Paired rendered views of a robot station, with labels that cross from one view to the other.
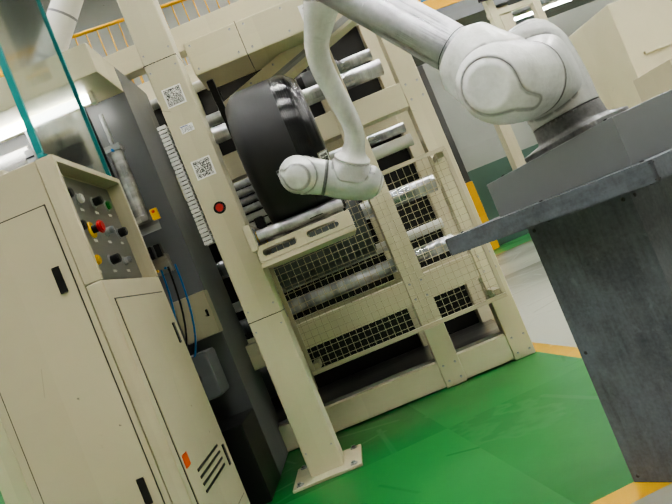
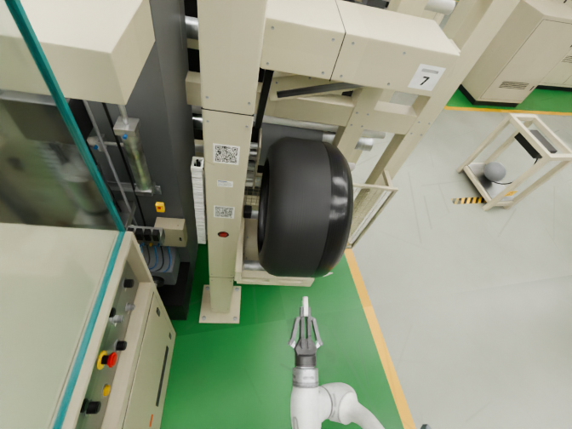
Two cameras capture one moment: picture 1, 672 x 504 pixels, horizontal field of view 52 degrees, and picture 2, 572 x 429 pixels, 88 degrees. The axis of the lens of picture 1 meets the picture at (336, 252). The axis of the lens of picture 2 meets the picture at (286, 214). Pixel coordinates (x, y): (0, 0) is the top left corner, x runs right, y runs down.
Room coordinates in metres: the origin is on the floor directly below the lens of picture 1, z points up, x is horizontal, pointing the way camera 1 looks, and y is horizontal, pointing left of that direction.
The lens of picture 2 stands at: (1.89, 0.31, 2.13)
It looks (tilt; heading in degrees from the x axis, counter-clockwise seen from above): 53 degrees down; 342
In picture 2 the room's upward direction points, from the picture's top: 18 degrees clockwise
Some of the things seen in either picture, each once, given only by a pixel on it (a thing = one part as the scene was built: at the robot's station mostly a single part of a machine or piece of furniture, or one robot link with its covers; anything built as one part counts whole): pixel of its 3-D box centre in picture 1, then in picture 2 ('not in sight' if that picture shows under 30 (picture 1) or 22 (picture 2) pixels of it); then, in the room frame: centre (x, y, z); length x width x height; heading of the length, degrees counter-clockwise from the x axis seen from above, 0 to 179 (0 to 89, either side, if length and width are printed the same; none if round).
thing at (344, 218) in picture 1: (305, 236); (275, 272); (2.48, 0.08, 0.83); 0.36 x 0.09 x 0.06; 89
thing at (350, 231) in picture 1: (311, 247); (274, 249); (2.62, 0.08, 0.80); 0.37 x 0.36 x 0.02; 179
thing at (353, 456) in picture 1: (328, 466); (220, 303); (2.60, 0.33, 0.01); 0.27 x 0.27 x 0.02; 89
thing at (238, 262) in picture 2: (258, 240); (240, 237); (2.62, 0.26, 0.90); 0.40 x 0.03 x 0.10; 179
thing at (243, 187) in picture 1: (248, 215); (237, 157); (3.00, 0.29, 1.05); 0.20 x 0.15 x 0.30; 89
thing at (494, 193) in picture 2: not in sight; (509, 164); (3.97, -2.49, 0.40); 0.60 x 0.35 x 0.80; 9
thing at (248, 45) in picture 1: (261, 40); (352, 42); (2.91, -0.05, 1.71); 0.61 x 0.25 x 0.15; 89
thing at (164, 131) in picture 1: (187, 185); (202, 207); (2.57, 0.42, 1.19); 0.05 x 0.04 x 0.48; 179
